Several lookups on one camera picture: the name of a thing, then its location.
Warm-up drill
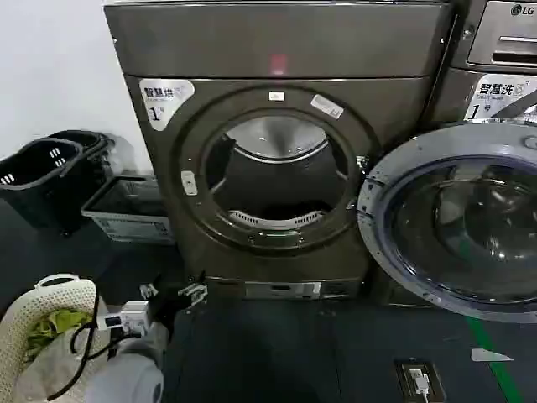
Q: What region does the green garment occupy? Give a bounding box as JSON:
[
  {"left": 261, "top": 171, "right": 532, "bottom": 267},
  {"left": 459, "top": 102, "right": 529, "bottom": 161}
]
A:
[{"left": 26, "top": 307, "right": 94, "bottom": 363}]

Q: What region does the white floor label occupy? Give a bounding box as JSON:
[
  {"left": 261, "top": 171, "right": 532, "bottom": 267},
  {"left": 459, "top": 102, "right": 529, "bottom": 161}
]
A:
[{"left": 470, "top": 348, "right": 514, "bottom": 364}]

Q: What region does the beige grey garment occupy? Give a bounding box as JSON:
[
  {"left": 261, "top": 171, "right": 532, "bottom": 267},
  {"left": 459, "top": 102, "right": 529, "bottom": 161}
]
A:
[{"left": 15, "top": 330, "right": 111, "bottom": 403}]

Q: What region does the white plug with cable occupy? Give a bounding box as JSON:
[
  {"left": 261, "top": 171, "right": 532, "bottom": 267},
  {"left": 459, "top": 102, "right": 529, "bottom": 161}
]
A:
[{"left": 408, "top": 368, "right": 432, "bottom": 396}]

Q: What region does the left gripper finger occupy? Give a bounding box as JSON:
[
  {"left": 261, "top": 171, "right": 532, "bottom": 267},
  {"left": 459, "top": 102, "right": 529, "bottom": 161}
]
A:
[
  {"left": 177, "top": 270, "right": 209, "bottom": 302},
  {"left": 139, "top": 272, "right": 165, "bottom": 300}
]

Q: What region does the green floor tape strip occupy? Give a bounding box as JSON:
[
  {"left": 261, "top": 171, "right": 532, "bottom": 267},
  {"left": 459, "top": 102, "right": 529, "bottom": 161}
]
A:
[{"left": 467, "top": 316, "right": 526, "bottom": 403}]

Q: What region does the small black plastic basket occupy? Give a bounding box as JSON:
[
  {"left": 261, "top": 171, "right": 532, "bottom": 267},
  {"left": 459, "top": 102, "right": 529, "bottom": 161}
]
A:
[{"left": 47, "top": 129, "right": 111, "bottom": 191}]

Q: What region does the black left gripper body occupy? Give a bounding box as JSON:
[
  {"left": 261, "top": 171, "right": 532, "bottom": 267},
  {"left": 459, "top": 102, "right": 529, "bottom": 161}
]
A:
[{"left": 146, "top": 285, "right": 188, "bottom": 333}]

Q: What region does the grey dryer with round opening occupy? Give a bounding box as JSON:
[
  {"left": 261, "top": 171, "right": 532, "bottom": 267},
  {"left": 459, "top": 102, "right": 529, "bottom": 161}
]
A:
[{"left": 103, "top": 0, "right": 461, "bottom": 301}]

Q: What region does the round glass dryer door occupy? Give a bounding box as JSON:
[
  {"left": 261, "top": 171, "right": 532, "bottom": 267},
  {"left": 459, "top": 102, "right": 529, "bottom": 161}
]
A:
[{"left": 356, "top": 124, "right": 537, "bottom": 325}]

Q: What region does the white perforated laundry basket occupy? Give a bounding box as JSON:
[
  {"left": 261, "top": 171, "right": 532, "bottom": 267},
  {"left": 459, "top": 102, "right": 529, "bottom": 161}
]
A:
[{"left": 0, "top": 273, "right": 101, "bottom": 403}]

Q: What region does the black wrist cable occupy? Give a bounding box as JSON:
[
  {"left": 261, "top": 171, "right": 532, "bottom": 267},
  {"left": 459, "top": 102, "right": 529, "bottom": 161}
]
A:
[{"left": 47, "top": 288, "right": 127, "bottom": 401}]

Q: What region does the grey washing machine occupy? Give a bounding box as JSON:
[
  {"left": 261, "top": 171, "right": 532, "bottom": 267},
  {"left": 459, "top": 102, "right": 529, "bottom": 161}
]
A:
[{"left": 426, "top": 0, "right": 537, "bottom": 308}]

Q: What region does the large black plastic basket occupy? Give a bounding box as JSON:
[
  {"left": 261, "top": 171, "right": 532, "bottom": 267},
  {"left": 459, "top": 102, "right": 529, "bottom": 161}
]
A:
[{"left": 0, "top": 138, "right": 85, "bottom": 238}]

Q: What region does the grey plastic crate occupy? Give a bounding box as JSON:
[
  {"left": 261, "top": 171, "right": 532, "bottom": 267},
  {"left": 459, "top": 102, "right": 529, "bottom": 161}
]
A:
[{"left": 81, "top": 175, "right": 178, "bottom": 246}]

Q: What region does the floor socket box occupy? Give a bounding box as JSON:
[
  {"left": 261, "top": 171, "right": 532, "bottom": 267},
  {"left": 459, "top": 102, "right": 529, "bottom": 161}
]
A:
[{"left": 394, "top": 358, "right": 446, "bottom": 400}]

